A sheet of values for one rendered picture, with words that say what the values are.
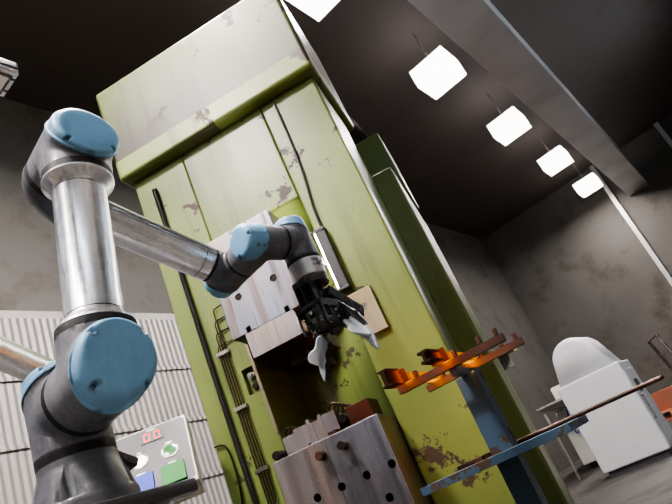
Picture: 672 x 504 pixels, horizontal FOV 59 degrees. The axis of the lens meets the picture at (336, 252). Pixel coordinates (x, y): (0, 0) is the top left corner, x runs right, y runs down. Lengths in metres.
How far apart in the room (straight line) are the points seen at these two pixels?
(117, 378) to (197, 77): 2.07
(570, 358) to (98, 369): 6.37
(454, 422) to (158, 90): 1.90
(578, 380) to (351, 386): 4.69
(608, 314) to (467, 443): 11.27
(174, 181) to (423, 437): 1.49
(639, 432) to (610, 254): 6.86
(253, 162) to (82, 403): 1.76
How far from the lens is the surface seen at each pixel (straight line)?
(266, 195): 2.41
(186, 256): 1.25
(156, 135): 2.75
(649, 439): 6.85
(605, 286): 13.21
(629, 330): 13.11
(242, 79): 2.65
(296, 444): 2.02
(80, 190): 1.04
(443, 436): 2.03
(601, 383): 6.86
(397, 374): 1.55
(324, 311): 1.18
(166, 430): 2.18
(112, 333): 0.87
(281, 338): 2.07
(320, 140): 2.41
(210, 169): 2.59
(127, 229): 1.22
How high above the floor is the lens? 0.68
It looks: 23 degrees up
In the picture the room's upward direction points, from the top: 24 degrees counter-clockwise
